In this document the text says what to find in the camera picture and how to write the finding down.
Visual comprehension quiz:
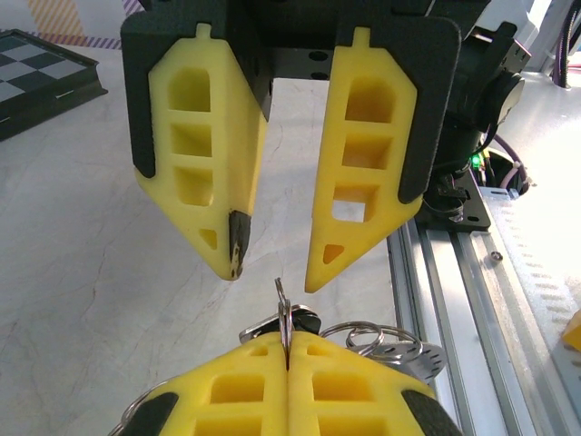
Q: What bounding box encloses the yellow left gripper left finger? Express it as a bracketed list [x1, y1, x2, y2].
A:
[108, 330, 291, 436]

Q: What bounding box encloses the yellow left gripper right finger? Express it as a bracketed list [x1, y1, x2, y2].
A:
[289, 331, 465, 436]

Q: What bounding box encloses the key with black head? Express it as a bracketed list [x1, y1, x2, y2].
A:
[238, 302, 323, 342]

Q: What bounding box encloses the black grey folding chessboard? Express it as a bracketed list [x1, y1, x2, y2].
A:
[0, 29, 109, 142]

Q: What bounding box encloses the yellow toy brick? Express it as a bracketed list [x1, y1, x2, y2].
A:
[561, 308, 581, 352]

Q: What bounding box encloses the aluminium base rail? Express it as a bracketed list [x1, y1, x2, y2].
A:
[388, 188, 562, 436]

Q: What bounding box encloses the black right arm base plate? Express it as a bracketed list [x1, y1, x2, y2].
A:
[416, 174, 492, 233]

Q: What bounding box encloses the slotted grey cable duct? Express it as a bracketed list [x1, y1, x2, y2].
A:
[494, 194, 581, 436]

